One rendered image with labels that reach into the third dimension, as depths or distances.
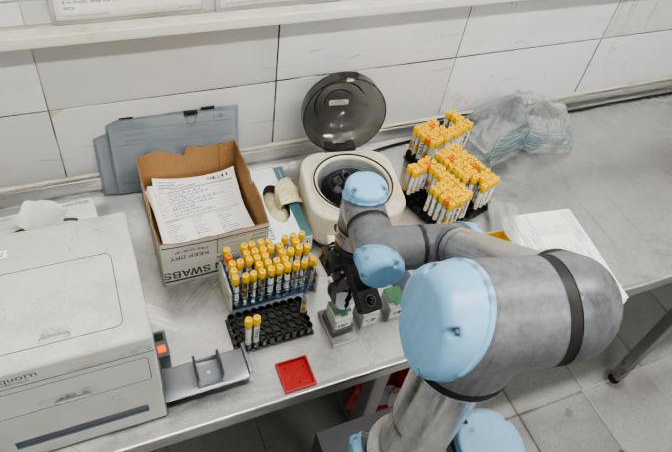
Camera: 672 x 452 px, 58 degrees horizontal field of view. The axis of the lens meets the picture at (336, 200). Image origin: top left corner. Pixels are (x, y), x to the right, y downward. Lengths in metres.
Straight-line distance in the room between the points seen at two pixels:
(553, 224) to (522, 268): 1.11
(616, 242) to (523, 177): 0.31
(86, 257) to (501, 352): 0.74
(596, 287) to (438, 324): 0.16
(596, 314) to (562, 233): 1.08
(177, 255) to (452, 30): 0.91
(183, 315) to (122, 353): 0.36
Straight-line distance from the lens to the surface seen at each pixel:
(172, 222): 1.46
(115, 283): 1.08
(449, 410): 0.73
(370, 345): 1.36
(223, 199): 1.50
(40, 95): 1.45
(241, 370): 1.26
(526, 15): 1.81
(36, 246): 1.15
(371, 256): 0.95
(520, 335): 0.60
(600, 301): 0.65
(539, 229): 1.70
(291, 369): 1.31
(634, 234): 1.85
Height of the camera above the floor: 2.04
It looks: 46 degrees down
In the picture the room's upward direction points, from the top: 10 degrees clockwise
